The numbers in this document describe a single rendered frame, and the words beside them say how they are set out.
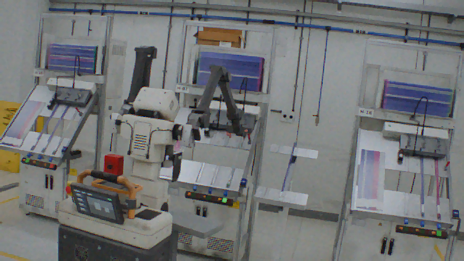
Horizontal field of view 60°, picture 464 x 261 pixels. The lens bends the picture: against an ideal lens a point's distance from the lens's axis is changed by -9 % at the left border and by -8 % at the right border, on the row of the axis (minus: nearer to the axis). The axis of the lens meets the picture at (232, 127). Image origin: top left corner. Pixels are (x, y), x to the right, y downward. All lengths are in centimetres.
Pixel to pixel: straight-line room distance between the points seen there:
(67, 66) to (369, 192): 272
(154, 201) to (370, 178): 151
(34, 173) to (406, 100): 322
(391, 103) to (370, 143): 33
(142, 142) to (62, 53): 195
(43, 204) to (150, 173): 199
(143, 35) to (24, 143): 220
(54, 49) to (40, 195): 133
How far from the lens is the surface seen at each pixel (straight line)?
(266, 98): 334
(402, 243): 338
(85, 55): 389
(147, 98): 233
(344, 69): 478
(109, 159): 343
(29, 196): 424
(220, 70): 253
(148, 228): 196
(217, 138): 329
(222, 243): 346
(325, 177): 489
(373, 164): 315
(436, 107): 336
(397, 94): 330
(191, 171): 313
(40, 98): 409
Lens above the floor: 151
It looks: 7 degrees down
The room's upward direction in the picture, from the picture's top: 6 degrees clockwise
